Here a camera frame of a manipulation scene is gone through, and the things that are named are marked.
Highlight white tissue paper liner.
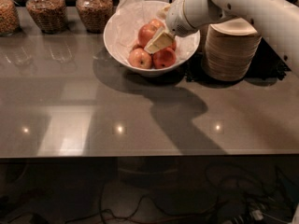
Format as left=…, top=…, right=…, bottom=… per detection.
left=112, top=0, right=200, bottom=62

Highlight white ceramic bowl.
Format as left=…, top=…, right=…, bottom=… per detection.
left=103, top=12, right=192, bottom=77

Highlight back red apple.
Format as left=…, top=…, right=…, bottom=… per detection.
left=149, top=19, right=164, bottom=29

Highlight black cables under table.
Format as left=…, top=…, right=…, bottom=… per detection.
left=0, top=161, right=299, bottom=224

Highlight left glass jar of cereal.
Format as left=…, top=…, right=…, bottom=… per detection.
left=0, top=0, right=20, bottom=36

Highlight front left yellow-red apple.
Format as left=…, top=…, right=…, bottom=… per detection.
left=128, top=48, right=152, bottom=69

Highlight front stack of paper bowls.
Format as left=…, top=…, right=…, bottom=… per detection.
left=202, top=18, right=261, bottom=82

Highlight front right red apple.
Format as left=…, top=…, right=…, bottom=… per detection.
left=152, top=48, right=177, bottom=69

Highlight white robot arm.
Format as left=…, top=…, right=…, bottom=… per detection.
left=146, top=0, right=299, bottom=76

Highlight middle glass jar of cereal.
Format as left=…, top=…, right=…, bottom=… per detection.
left=26, top=0, right=67, bottom=34

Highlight glass jar of cereal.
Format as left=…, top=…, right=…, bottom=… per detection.
left=26, top=0, right=67, bottom=34
left=76, top=0, right=113, bottom=34
left=0, top=0, right=20, bottom=36

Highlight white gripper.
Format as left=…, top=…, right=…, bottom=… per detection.
left=145, top=0, right=199, bottom=54

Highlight right glass jar of cereal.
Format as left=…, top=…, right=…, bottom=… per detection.
left=76, top=0, right=113, bottom=34

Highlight red yellow apple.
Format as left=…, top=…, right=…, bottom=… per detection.
left=138, top=23, right=157, bottom=48

